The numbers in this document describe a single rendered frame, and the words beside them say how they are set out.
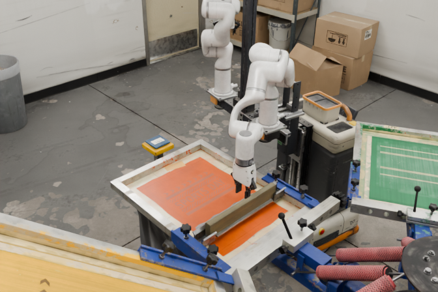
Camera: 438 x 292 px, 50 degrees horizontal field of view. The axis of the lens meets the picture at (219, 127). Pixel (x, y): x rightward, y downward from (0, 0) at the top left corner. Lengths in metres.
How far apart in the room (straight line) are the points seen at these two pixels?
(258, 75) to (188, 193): 0.69
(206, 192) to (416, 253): 1.05
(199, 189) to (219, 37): 0.80
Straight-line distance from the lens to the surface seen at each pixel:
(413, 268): 1.54
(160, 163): 2.42
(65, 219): 3.73
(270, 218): 2.14
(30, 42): 5.35
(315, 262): 1.86
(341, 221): 3.29
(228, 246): 1.99
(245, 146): 1.84
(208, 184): 2.31
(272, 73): 1.94
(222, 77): 2.70
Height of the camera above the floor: 2.34
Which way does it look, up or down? 30 degrees down
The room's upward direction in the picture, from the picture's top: straight up
